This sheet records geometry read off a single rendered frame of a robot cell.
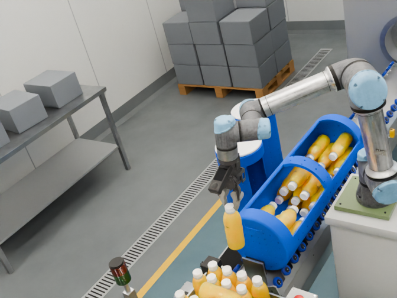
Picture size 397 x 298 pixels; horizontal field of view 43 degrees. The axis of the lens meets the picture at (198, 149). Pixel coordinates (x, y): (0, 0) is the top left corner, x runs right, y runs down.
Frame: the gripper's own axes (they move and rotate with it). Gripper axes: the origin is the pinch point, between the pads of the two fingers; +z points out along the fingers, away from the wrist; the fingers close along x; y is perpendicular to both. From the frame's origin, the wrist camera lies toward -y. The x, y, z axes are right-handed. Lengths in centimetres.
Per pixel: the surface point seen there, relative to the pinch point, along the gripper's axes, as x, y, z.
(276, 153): 49, 135, 55
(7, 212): 272, 64, 121
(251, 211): 1.9, 18.2, 14.3
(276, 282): -11.8, 10.4, 40.2
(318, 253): -17, 43, 48
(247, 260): 0.9, 10.5, 33.5
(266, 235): -6.3, 14.5, 20.9
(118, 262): 36.4, -27.1, 18.9
